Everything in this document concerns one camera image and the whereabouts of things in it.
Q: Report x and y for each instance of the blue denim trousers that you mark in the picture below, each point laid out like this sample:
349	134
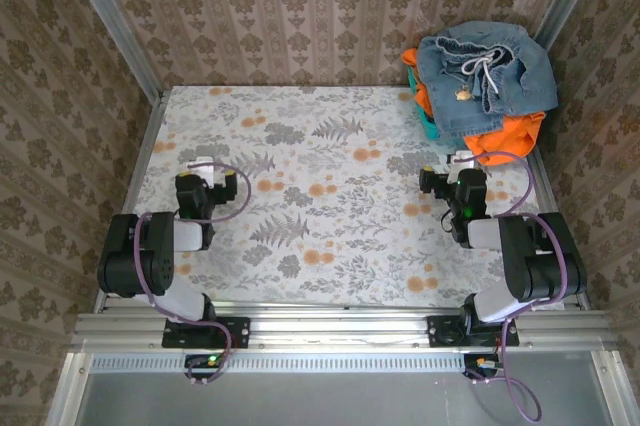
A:
500	96

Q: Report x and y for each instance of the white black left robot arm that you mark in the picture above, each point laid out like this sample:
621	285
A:
190	236

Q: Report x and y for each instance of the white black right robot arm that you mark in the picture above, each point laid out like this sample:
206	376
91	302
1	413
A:
482	233

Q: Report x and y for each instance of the orange trousers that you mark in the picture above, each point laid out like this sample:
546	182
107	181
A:
505	143

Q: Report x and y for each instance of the teal plastic basket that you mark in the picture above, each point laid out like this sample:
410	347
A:
429	127

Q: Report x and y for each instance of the small black connector box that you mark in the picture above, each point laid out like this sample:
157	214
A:
205	361

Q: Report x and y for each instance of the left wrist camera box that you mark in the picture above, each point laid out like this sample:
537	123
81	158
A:
202	166

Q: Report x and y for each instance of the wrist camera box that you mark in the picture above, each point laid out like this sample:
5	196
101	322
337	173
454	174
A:
202	166
456	160

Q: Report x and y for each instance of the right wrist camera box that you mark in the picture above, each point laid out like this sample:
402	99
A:
456	160

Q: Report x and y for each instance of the aluminium table side rail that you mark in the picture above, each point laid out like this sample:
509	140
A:
142	161
542	196

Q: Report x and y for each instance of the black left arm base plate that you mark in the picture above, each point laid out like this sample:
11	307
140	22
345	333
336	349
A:
235	333

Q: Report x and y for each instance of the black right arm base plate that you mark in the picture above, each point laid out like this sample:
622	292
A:
442	333

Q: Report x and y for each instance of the aluminium mounting rail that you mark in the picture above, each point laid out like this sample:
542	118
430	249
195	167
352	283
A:
340	328

